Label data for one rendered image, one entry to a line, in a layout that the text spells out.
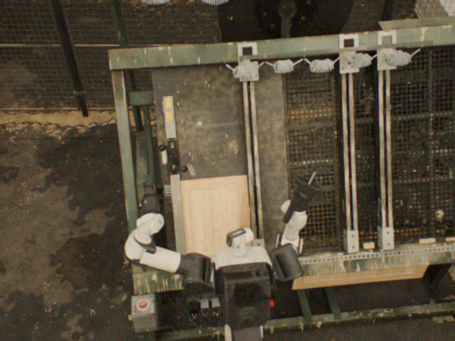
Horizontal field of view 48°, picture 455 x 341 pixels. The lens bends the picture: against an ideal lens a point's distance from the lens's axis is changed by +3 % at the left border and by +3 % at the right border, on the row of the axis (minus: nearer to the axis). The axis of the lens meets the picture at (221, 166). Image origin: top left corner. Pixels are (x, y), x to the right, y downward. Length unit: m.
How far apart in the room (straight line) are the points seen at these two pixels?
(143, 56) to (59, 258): 2.05
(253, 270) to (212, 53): 1.12
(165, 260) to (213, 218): 0.62
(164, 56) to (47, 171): 2.46
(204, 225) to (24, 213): 2.10
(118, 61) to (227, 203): 0.96
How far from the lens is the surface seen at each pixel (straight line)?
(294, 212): 2.42
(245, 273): 2.24
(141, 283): 2.87
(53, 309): 3.94
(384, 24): 3.12
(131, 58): 2.64
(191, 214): 2.79
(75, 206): 4.46
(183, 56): 2.63
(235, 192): 2.78
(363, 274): 3.61
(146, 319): 2.74
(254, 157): 2.71
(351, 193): 2.89
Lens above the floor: 3.29
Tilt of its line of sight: 45 degrees down
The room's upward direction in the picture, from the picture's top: straight up
